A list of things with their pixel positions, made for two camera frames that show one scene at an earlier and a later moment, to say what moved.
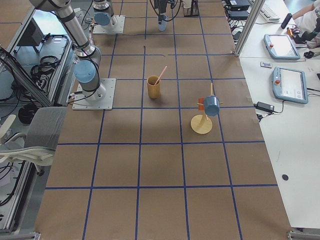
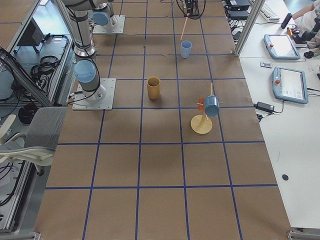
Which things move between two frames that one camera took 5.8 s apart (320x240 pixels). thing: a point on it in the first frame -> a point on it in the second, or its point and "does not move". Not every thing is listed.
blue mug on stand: (211, 105) does not move
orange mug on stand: (201, 107) does not move
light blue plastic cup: (162, 27) -> (186, 46)
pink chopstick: (159, 77) -> (187, 17)
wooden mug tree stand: (199, 124) does not move
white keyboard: (266, 11) does not move
